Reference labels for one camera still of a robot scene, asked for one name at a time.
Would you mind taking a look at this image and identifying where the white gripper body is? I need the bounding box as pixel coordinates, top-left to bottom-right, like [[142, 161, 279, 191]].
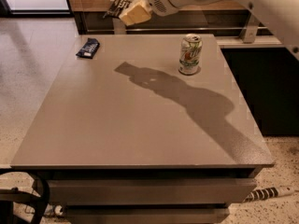
[[148, 0, 175, 16]]

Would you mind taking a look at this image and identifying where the black chocolate rxbar wrapper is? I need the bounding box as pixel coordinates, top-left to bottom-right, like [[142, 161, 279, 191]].
[[103, 0, 130, 19]]

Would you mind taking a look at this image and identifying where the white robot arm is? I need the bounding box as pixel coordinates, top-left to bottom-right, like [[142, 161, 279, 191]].
[[119, 0, 299, 59]]

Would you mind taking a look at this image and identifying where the dark blue rxbar wrapper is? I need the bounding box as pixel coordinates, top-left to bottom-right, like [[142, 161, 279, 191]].
[[76, 38, 100, 59]]

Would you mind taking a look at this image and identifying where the white green soda can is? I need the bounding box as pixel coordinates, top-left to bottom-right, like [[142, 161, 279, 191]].
[[178, 34, 203, 76]]

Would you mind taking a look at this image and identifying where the upper grey drawer front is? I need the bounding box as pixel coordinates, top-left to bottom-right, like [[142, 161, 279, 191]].
[[49, 178, 256, 205]]

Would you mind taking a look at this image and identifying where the grey drawer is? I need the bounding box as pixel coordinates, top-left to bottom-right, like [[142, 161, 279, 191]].
[[66, 208, 229, 224], [49, 178, 256, 205]]

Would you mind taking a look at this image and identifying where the lower grey drawer front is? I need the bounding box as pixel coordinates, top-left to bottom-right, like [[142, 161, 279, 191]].
[[66, 208, 229, 224]]

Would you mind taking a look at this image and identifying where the left metal bracket post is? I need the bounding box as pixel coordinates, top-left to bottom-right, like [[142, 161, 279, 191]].
[[112, 17, 126, 35]]

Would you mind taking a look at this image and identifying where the metal bracket post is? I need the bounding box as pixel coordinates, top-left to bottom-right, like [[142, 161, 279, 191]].
[[112, 17, 126, 35], [239, 14, 260, 44]]

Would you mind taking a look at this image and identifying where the horizontal metal rail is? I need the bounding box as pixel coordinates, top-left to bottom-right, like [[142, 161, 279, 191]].
[[86, 26, 269, 35]]

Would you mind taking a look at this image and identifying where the right metal bracket post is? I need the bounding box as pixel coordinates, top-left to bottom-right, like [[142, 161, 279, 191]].
[[239, 14, 260, 44]]

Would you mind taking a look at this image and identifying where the black white striped cable sleeve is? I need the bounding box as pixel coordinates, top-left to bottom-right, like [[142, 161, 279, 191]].
[[242, 185, 297, 203]]

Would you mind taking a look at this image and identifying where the black chair frame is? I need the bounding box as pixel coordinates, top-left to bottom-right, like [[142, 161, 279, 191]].
[[0, 168, 50, 224]]

